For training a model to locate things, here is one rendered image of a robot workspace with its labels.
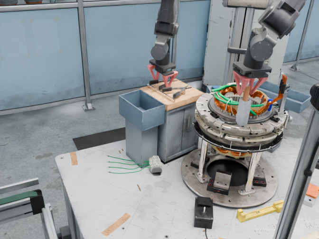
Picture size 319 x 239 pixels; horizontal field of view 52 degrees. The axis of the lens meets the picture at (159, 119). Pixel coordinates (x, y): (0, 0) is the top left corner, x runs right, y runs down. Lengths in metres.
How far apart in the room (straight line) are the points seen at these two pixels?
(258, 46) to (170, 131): 0.58
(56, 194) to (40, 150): 0.59
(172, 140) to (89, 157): 0.37
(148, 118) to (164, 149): 0.19
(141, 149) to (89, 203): 0.29
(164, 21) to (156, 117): 0.36
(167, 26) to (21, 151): 2.03
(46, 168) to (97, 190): 1.48
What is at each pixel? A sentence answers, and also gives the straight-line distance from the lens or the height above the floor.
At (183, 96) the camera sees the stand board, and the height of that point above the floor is 1.06.
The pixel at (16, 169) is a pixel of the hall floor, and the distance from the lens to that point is 2.80.
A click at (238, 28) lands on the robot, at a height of 1.27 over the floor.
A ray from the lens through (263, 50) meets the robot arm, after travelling 0.91.
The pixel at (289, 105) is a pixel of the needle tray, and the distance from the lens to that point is 1.44.
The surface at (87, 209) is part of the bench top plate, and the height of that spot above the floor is 0.78.
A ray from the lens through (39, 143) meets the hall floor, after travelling 3.05.
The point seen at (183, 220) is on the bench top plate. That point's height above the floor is 0.78.
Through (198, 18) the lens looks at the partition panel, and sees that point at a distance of 3.75.
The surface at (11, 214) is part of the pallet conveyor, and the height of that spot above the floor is 0.71.
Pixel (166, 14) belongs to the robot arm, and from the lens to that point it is 1.22.
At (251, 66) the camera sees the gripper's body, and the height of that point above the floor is 1.31.
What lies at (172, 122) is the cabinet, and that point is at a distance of 1.32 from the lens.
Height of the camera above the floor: 1.64
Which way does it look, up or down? 30 degrees down
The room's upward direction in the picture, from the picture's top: 2 degrees clockwise
